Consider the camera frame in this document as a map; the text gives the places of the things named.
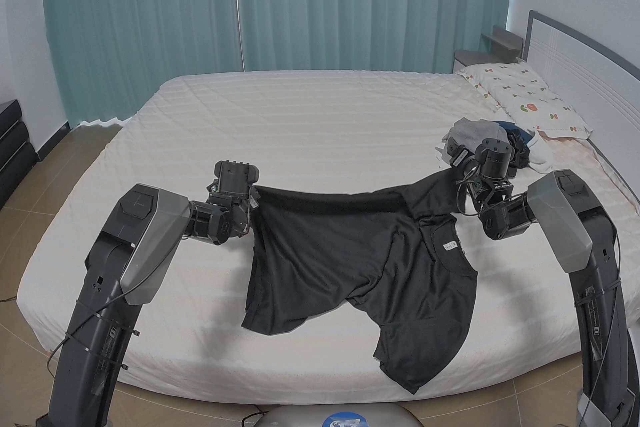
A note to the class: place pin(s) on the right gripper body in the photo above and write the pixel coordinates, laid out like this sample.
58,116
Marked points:
460,155

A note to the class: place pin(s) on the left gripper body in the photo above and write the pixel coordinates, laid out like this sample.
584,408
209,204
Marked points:
254,217

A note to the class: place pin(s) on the black T-shirt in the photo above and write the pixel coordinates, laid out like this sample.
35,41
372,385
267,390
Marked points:
350,255

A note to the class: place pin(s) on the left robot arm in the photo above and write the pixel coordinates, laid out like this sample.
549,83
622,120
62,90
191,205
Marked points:
145,235

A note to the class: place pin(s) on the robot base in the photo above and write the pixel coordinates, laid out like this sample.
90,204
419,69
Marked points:
300,417

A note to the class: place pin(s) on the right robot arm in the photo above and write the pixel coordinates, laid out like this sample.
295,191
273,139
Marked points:
560,220

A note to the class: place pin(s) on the pile of clothes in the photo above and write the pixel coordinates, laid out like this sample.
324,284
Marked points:
470,130

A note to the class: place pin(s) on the bed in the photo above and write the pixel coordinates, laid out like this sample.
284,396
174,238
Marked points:
300,130

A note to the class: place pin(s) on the white printed pillow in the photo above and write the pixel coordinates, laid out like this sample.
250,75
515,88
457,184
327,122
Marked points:
525,94

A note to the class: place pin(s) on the grey bedside table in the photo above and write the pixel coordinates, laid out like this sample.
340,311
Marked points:
492,56

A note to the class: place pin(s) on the black chest of drawers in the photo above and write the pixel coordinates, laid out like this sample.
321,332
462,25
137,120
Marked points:
12,150

